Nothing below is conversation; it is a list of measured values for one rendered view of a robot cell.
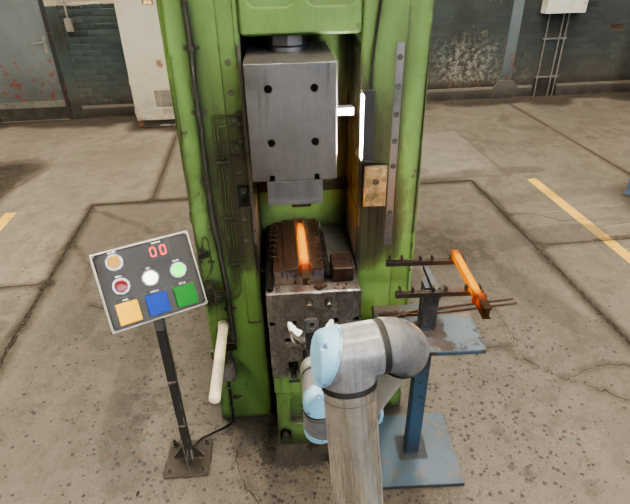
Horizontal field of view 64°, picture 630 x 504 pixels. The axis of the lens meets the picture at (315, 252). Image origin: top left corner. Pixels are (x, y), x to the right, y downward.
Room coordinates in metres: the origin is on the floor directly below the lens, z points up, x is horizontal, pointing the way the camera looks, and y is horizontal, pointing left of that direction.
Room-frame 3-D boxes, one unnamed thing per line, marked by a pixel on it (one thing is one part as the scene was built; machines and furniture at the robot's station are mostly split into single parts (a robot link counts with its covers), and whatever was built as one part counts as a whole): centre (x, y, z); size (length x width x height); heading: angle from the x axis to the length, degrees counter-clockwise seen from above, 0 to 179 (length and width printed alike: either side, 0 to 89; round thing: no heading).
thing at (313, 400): (1.04, 0.00, 0.97); 0.12 x 0.09 x 0.10; 4
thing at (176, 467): (1.55, 0.62, 0.05); 0.22 x 0.22 x 0.09; 4
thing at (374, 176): (1.82, -0.24, 1.27); 0.09 x 0.02 x 0.17; 94
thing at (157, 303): (1.44, 0.56, 1.01); 0.07 x 0.05 x 0.07; 119
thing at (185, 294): (1.49, 0.47, 1.01); 0.07 x 0.05 x 0.07; 119
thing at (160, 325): (1.55, 0.61, 0.54); 0.04 x 0.04 x 1.08; 4
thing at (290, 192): (1.88, 0.08, 1.32); 0.42 x 0.20 x 0.10; 4
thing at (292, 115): (1.88, 0.04, 1.56); 0.42 x 0.39 x 0.40; 4
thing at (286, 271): (1.88, 0.08, 0.96); 0.42 x 0.20 x 0.09; 4
